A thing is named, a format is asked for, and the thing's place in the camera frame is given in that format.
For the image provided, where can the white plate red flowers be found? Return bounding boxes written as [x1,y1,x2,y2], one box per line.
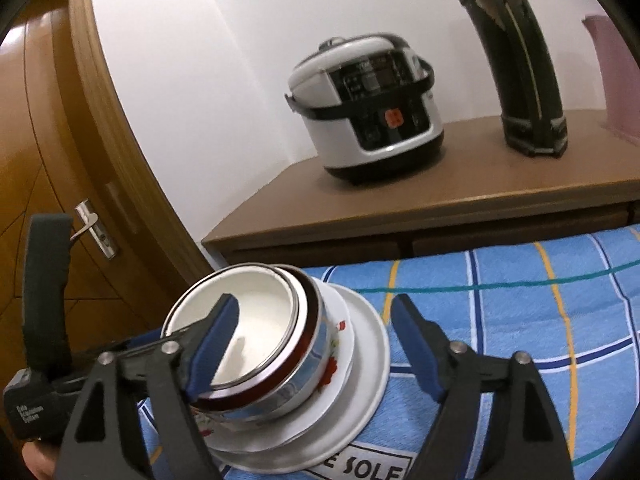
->
[196,278,355,454]

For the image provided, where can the brown wooden door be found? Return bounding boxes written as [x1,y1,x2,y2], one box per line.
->
[1,0,210,379]

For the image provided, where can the white black rice cooker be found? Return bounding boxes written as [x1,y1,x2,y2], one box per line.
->
[285,32,444,185]

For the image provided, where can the person's left hand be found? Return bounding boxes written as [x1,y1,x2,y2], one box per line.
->
[22,441,60,480]

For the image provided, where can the black tall thermos flask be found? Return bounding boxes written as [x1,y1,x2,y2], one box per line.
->
[459,0,568,158]

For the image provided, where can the stainless steel bowl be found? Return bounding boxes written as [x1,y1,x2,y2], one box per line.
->
[196,266,333,428]

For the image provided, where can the blue checked tablecloth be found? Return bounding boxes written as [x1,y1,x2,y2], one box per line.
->
[136,225,640,480]

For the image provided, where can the white enamel bowl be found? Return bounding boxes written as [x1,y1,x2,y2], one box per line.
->
[162,263,308,401]

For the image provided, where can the silver door handle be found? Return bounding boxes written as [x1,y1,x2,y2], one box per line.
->
[70,200,118,260]

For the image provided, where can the pink electric kettle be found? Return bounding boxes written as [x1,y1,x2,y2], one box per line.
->
[582,15,639,145]

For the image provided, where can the plain white flat plate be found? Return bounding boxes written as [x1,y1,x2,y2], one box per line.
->
[205,282,390,478]

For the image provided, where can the brown wooden sideboard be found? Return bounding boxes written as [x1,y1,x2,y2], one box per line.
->
[204,110,639,266]

